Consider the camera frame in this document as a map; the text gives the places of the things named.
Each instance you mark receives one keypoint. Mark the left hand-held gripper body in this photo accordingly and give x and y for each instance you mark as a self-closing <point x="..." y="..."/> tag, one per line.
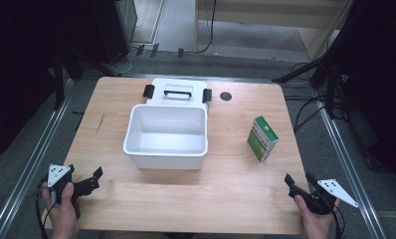
<point x="58" y="174"/>

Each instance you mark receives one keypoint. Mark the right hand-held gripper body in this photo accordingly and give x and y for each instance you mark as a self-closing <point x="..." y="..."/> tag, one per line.
<point x="322" y="200"/>

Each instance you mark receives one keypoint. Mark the green and white carton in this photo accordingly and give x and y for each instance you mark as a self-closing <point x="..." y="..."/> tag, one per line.
<point x="261" y="139"/>

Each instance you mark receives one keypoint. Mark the white plastic storage box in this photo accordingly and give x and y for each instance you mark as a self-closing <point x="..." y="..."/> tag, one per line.
<point x="167" y="132"/>

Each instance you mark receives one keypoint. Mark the person's right hand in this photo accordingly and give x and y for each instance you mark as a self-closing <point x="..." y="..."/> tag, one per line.
<point x="315" y="222"/>

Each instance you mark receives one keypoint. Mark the person's left hand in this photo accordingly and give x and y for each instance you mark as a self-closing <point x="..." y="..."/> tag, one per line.
<point x="62" y="215"/>

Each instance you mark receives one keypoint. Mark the black metal stand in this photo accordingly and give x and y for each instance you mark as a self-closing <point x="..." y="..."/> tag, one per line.
<point x="58" y="83"/>

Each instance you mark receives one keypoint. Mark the grey round table grommet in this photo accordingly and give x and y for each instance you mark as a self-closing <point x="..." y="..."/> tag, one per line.
<point x="225" y="96"/>

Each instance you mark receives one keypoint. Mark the black tripod stand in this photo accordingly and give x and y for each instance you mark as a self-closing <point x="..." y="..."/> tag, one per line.
<point x="318" y="69"/>

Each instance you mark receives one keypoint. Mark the dark curtain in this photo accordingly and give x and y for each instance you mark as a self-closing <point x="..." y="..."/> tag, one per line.
<point x="17" y="66"/>
<point x="381" y="83"/>

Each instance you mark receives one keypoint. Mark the black cabinet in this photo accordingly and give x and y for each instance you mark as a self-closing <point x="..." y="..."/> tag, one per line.
<point x="114" y="30"/>

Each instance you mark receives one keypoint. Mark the light wooden bench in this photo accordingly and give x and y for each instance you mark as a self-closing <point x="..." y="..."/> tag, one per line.
<point x="272" y="13"/>

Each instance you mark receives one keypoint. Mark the grey metal floor rail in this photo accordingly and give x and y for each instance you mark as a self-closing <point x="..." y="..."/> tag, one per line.
<point x="30" y="162"/>
<point x="348" y="166"/>

